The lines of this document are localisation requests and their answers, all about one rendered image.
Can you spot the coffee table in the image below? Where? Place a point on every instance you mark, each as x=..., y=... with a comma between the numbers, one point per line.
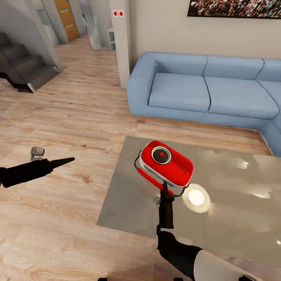
x=231, y=207

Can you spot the door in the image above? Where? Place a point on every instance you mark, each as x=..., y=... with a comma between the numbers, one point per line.
x=67, y=19

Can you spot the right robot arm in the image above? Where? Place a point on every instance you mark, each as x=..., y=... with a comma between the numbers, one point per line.
x=192, y=261

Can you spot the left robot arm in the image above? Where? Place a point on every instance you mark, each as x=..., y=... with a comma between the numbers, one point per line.
x=38, y=167

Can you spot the radio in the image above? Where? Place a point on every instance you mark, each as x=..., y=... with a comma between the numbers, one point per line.
x=166, y=164

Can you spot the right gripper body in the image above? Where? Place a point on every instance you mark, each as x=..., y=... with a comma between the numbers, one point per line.
x=165, y=208

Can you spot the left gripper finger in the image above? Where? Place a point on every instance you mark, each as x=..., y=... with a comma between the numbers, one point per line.
x=57, y=163

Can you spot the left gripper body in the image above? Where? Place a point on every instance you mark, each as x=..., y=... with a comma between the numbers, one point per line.
x=33, y=170

